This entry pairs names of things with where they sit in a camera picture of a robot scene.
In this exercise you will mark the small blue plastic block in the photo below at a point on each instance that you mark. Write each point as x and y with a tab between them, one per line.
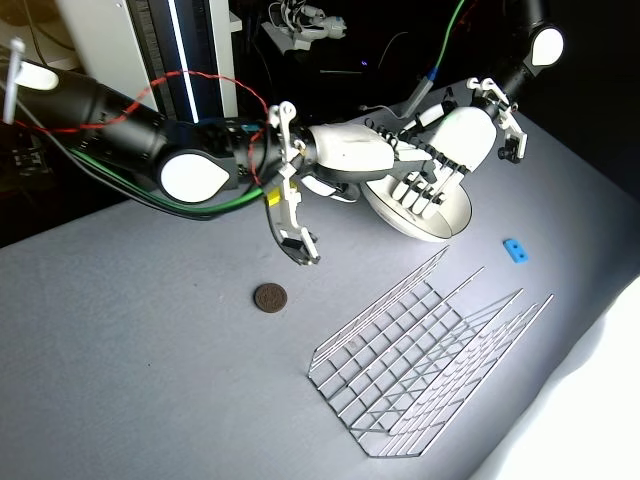
515	250

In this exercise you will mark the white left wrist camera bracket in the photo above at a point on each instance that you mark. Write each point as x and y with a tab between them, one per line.
510	125

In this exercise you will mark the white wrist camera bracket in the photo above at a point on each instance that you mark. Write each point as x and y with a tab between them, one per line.
287	210
510	125

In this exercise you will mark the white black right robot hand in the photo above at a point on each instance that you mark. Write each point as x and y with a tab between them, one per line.
350	147

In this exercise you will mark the small yellow block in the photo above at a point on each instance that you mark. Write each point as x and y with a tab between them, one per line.
274	198

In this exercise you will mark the round brown chocolate cookie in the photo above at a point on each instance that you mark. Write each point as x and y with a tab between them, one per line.
270	298

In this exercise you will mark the white robot torso column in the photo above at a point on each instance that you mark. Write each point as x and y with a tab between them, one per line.
115	50

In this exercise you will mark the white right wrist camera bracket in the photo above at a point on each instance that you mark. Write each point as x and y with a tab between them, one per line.
287	210

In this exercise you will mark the white device on background shelf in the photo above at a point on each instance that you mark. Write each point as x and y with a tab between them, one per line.
305	27

